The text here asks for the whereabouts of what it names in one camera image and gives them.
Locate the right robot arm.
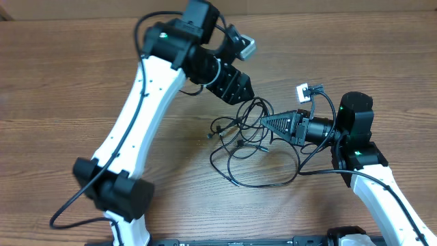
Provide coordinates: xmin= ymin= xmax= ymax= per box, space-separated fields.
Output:
xmin=261 ymin=92 xmax=436 ymax=245

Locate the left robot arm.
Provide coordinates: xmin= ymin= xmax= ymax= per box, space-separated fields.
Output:
xmin=72 ymin=1 xmax=256 ymax=245

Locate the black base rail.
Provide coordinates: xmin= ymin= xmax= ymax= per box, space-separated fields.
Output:
xmin=85 ymin=235 xmax=386 ymax=246

